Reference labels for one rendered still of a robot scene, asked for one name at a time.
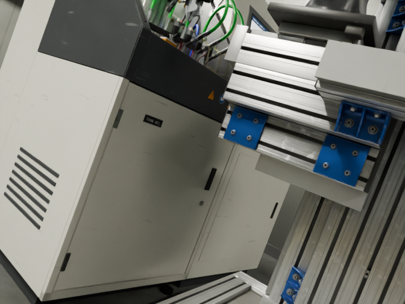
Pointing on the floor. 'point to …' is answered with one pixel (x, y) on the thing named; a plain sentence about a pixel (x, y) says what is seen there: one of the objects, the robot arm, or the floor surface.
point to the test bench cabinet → (60, 176)
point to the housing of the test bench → (20, 59)
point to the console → (238, 199)
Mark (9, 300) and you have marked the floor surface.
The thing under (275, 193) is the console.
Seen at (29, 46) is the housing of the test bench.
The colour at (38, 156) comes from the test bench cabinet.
